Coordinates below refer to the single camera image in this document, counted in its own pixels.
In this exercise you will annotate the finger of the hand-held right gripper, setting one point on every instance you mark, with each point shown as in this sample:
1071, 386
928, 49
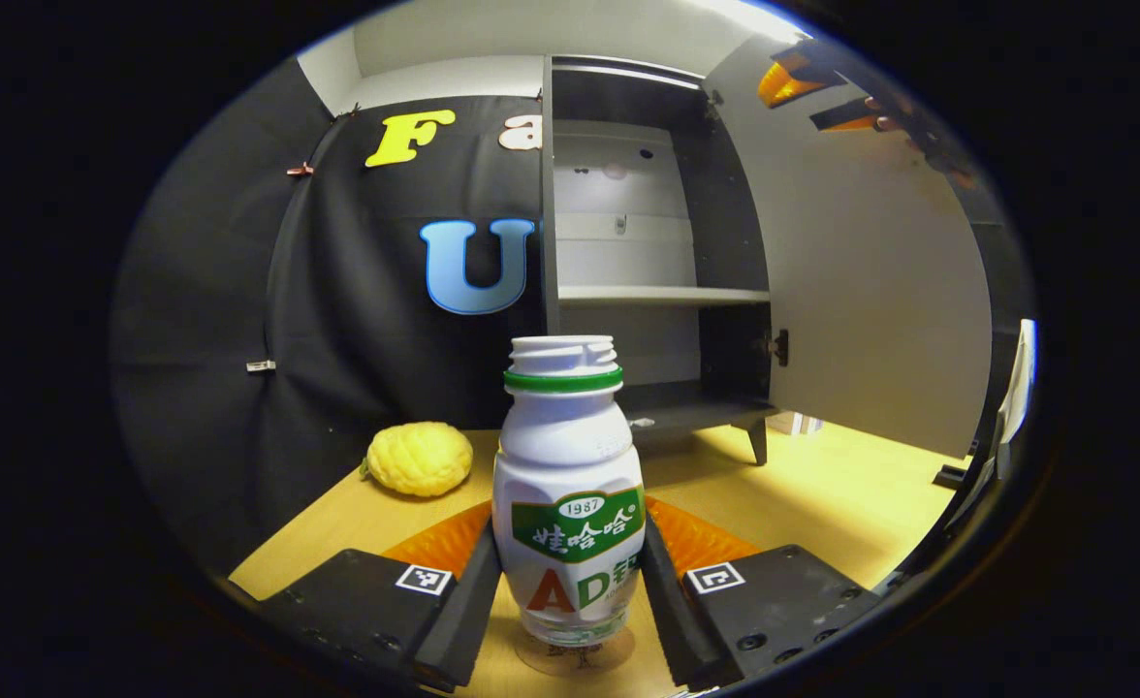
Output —
793, 82
846, 118

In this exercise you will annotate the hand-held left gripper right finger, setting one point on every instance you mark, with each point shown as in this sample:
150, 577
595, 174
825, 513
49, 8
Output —
672, 620

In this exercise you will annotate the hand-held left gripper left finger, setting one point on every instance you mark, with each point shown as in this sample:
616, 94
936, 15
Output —
463, 620

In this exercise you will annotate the beige cabinet door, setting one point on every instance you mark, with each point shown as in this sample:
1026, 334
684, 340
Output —
870, 291

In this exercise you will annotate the white bottle with green label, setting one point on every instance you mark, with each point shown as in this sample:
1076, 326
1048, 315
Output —
565, 456

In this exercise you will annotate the metal door hinge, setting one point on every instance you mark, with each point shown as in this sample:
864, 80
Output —
778, 347
714, 105

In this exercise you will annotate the grey cabinet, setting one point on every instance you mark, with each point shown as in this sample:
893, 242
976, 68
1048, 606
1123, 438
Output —
725, 242

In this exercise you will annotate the white cabinet shelf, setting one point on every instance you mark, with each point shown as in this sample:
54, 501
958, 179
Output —
657, 296

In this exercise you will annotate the yellow toy bread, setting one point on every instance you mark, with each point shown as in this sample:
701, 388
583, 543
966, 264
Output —
420, 458

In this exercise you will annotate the white board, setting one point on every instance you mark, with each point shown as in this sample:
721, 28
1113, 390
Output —
1016, 388

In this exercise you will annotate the white clip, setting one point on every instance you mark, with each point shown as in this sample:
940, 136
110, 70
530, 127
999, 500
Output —
261, 365

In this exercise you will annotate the black backdrop cloth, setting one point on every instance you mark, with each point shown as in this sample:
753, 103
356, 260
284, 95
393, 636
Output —
202, 320
357, 291

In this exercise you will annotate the pink clip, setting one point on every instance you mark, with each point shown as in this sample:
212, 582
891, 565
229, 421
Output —
300, 170

